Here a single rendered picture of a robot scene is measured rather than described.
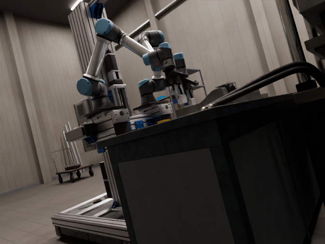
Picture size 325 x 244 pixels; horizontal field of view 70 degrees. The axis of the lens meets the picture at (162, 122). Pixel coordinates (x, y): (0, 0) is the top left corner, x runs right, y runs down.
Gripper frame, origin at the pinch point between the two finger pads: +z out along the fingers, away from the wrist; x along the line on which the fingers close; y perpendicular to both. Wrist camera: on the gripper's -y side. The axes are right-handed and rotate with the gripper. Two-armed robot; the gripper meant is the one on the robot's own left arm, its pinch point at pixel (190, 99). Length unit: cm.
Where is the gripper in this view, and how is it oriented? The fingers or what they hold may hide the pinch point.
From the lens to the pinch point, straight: 177.9
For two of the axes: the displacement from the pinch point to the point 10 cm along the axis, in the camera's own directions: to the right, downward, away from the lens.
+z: 2.3, 9.6, 1.6
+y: -7.6, 0.8, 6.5
